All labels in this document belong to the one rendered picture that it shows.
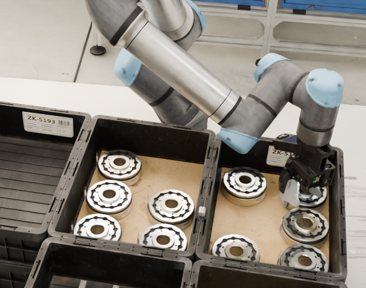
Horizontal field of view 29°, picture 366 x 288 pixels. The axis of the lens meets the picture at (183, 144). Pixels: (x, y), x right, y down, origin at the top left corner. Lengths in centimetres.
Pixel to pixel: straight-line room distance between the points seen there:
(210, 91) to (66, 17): 253
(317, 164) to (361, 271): 35
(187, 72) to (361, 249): 66
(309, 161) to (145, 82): 50
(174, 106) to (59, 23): 209
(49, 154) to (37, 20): 217
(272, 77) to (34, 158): 63
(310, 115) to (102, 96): 88
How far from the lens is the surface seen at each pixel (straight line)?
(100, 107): 214
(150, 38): 145
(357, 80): 363
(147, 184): 170
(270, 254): 158
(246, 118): 147
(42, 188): 171
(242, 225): 163
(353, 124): 218
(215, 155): 164
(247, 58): 365
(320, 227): 162
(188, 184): 171
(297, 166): 156
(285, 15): 346
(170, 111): 186
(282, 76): 149
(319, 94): 143
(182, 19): 177
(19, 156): 179
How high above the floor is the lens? 201
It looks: 41 degrees down
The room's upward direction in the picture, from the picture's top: 4 degrees clockwise
